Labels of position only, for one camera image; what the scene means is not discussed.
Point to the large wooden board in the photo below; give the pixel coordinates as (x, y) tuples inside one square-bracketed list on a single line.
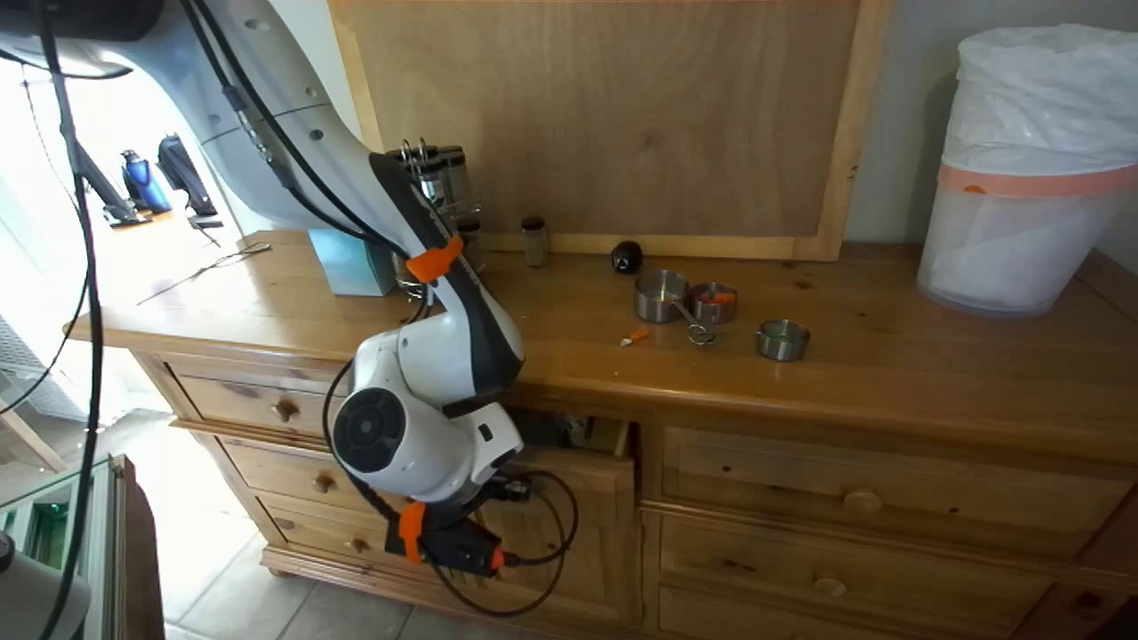
[(687, 127)]

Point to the wooden dresser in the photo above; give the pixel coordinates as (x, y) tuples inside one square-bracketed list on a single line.
[(920, 473)]

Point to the steel measuring cup small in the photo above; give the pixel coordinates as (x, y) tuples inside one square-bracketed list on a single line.
[(782, 339)]

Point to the black round ball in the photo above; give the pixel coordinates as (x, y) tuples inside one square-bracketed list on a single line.
[(626, 257)]

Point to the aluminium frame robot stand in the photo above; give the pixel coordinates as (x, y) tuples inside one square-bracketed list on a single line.
[(59, 530)]

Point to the small orange pen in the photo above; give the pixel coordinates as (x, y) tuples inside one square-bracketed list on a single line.
[(634, 334)]

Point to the white lined trash bin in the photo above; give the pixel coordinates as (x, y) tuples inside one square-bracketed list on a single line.
[(1039, 159)]

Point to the single spice jar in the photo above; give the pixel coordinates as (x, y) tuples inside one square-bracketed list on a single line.
[(536, 241)]

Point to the spice rack with jars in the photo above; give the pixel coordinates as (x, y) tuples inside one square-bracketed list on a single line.
[(438, 177)]

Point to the wrist camera with orange clips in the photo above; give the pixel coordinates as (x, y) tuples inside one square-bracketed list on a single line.
[(451, 542)]

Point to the steel measuring cup large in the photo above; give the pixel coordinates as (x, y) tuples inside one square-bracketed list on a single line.
[(658, 298)]

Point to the steel measuring cup middle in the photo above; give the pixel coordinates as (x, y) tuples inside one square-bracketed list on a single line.
[(710, 310)]

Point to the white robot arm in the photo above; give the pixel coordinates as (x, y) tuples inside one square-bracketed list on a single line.
[(423, 410)]

